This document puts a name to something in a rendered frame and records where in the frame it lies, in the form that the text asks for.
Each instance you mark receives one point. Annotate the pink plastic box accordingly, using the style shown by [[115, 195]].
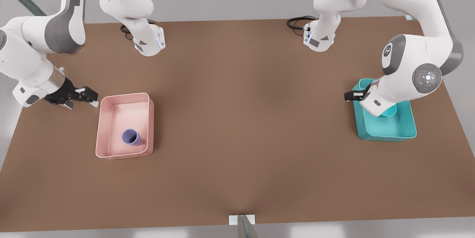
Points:
[[126, 125]]

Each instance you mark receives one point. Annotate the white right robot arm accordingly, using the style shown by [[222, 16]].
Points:
[[26, 45]]

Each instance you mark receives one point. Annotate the purple cup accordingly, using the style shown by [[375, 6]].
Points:
[[131, 137]]

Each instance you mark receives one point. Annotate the teal bowl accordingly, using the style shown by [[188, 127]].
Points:
[[389, 112]]

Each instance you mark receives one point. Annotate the teal plastic box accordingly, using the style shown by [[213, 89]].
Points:
[[393, 126]]

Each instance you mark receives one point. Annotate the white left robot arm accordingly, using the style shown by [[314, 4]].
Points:
[[415, 56]]

